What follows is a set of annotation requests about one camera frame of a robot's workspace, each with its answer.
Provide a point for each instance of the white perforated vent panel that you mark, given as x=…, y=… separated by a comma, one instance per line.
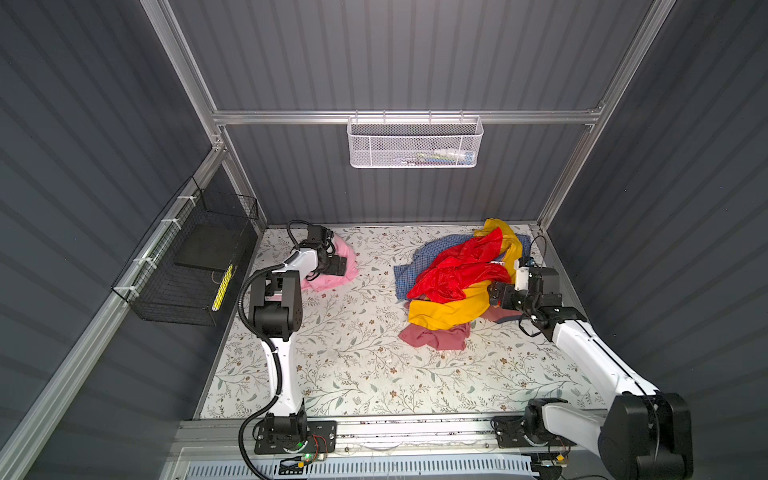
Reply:
x=402, y=467

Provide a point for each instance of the items in white basket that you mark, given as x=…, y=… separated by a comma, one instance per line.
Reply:
x=441, y=158

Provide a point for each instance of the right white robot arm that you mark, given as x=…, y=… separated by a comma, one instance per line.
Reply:
x=645, y=434

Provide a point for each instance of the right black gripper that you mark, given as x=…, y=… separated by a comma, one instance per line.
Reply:
x=508, y=290

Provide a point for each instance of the white wire mesh basket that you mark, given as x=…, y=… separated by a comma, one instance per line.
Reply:
x=376, y=142

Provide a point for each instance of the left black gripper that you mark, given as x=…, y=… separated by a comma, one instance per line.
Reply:
x=333, y=265

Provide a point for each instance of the yellow marker pen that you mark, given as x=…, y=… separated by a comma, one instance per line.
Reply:
x=222, y=288

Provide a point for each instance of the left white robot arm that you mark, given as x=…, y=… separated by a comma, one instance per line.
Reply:
x=270, y=306

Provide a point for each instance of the light pink cloth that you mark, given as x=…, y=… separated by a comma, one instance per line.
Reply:
x=346, y=272

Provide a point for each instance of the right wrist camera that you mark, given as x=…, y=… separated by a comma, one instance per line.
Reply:
x=522, y=278

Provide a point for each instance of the aluminium mounting rail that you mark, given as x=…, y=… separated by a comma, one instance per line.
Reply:
x=396, y=434

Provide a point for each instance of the blue checkered cloth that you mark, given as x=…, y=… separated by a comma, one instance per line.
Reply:
x=406, y=275

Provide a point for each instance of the red cloth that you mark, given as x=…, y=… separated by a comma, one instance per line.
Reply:
x=462, y=266

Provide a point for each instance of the black pad in basket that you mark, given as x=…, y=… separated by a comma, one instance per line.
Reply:
x=209, y=248

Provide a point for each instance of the dusty rose cloth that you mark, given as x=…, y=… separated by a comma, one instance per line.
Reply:
x=453, y=339

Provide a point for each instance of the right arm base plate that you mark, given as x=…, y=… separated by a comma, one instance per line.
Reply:
x=511, y=432

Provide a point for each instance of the yellow cloth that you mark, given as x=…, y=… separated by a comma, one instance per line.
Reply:
x=436, y=316

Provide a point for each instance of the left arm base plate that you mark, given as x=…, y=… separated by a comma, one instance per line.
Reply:
x=281, y=435

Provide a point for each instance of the black wire basket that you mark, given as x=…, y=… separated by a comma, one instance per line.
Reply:
x=157, y=290

